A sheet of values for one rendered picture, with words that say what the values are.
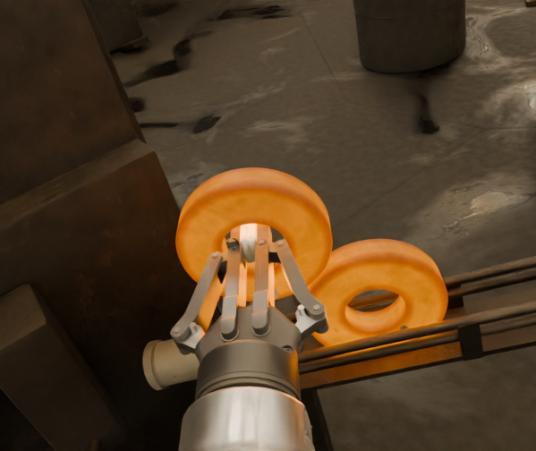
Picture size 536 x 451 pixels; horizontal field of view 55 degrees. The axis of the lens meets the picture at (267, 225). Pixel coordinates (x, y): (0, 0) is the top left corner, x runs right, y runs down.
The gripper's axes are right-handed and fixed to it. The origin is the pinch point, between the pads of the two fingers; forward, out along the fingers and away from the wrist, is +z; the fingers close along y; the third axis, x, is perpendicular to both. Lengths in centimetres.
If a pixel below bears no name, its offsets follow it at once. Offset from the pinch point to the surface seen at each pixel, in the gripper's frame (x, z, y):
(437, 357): -20.0, -4.2, 16.7
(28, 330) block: -4.7, -4.4, -25.4
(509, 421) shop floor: -86, 21, 38
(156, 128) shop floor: -95, 223, -82
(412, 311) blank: -13.7, -2.4, 14.7
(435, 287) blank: -10.6, -2.3, 17.2
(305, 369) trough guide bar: -18.3, -4.5, 1.9
